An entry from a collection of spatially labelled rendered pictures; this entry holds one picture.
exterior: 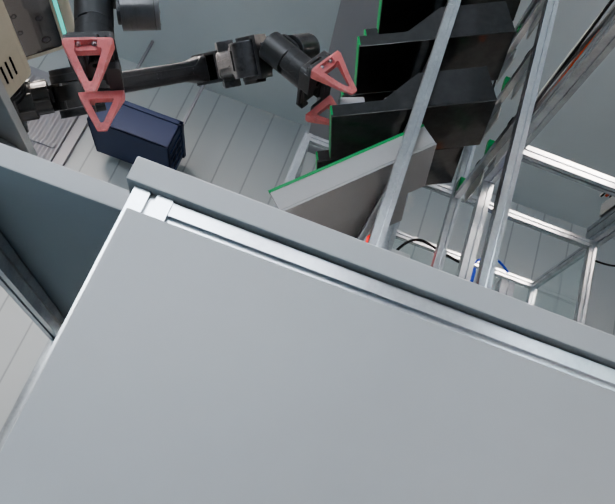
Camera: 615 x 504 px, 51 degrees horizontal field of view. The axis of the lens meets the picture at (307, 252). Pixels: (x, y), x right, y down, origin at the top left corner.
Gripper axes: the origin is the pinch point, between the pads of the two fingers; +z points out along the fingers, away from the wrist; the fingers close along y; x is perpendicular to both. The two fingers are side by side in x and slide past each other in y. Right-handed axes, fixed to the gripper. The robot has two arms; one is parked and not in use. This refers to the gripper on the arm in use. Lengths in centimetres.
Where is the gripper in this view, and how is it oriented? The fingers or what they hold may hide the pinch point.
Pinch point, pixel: (347, 107)
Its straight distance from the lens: 118.8
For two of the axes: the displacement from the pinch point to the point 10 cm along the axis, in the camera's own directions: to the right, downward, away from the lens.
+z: 7.2, 6.5, -2.5
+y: -0.9, 4.3, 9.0
